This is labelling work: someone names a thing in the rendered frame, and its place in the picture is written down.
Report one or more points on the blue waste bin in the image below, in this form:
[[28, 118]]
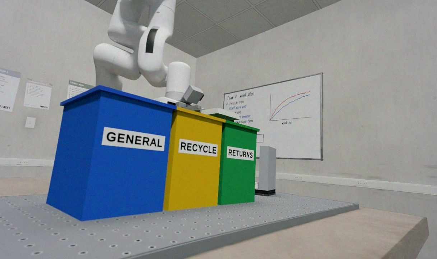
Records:
[[112, 154]]

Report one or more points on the green returns bin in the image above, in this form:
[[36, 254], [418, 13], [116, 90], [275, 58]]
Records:
[[237, 164]]

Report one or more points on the yellow recycle bin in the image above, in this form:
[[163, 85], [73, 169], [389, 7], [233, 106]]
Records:
[[192, 177]]

